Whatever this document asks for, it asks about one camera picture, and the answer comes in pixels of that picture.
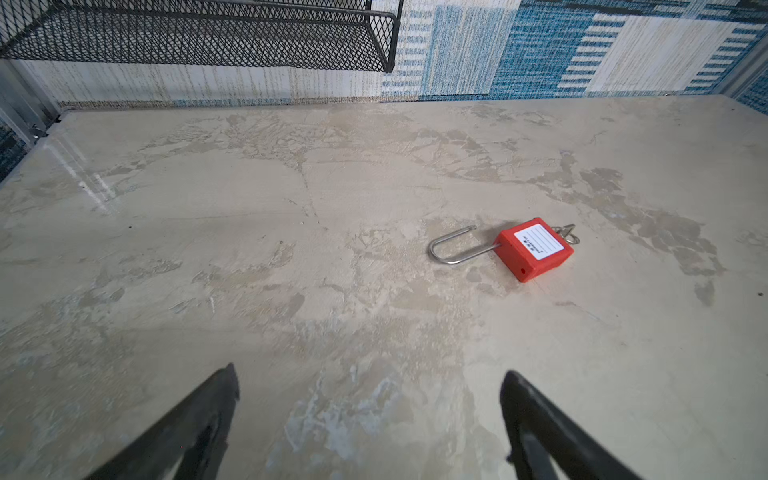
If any black wire mesh shelf rack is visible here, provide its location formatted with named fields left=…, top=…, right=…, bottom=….
left=1, top=0, right=404, bottom=73

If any key with ring in red padlock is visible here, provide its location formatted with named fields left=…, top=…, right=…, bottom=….
left=553, top=224, right=580, bottom=245

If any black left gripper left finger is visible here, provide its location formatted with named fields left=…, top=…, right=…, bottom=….
left=87, top=363, right=240, bottom=479

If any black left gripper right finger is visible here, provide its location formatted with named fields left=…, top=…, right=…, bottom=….
left=499, top=371, right=638, bottom=479

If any red padlock with white label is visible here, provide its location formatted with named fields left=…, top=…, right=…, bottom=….
left=426, top=217, right=576, bottom=283

